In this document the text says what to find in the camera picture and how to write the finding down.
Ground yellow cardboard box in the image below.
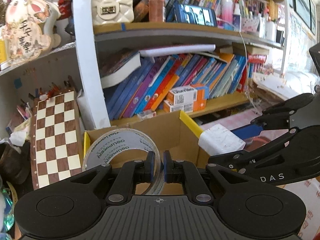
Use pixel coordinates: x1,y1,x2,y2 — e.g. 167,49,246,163
85,111,209,194

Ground clear tape roll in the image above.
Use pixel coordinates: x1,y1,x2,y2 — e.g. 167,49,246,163
82,128,164,195

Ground pink liquid bottle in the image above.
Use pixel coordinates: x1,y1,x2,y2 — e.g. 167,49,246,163
149,0,165,22

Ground lower orange white carton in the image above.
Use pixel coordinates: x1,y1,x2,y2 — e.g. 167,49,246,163
163,100,207,113

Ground white quilted handbag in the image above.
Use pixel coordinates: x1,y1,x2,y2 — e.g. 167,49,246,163
91,0,135,26

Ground white shelf upright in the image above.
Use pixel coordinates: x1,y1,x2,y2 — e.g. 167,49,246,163
73,0,110,130

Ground wooden chessboard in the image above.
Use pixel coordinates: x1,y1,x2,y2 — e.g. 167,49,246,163
30,88,84,190

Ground red thick books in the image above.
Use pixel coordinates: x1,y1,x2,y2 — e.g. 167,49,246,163
236,54,267,93

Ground blue photo box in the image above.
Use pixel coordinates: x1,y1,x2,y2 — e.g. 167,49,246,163
174,3,217,27

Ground white power adapter plug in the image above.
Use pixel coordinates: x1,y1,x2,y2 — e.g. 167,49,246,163
198,124,246,156

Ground orange white carton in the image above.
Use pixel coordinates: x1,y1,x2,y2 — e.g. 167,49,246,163
166,83,209,106
163,100,207,113

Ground row of leaning books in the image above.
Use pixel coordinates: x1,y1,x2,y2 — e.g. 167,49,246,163
99,46,247,120

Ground small white eraser box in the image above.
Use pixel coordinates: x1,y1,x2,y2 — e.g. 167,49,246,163
137,109,157,120

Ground upper orange white carton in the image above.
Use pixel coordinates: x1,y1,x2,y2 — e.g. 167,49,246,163
166,83,209,106

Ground pile of papers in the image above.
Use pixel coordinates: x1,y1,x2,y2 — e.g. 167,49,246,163
249,73,298,105

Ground decorated ceramic plaque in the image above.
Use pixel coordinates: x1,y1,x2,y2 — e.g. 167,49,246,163
1,0,61,66

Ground wooden bookshelf board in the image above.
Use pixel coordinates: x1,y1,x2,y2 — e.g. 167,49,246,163
109,93,251,128

